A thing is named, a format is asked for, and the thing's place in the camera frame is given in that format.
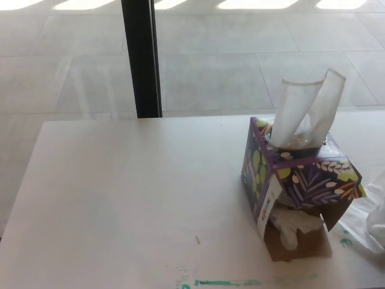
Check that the black window frame post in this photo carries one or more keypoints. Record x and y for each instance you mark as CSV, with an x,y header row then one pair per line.
x,y
141,60

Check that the white tissue sheet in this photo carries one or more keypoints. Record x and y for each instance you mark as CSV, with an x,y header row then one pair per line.
x,y
290,114
377,210

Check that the purple floral tissue box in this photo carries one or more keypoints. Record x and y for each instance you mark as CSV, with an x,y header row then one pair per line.
x,y
309,183

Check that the crumpled white tissue wad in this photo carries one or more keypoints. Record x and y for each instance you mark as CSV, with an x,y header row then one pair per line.
x,y
288,224

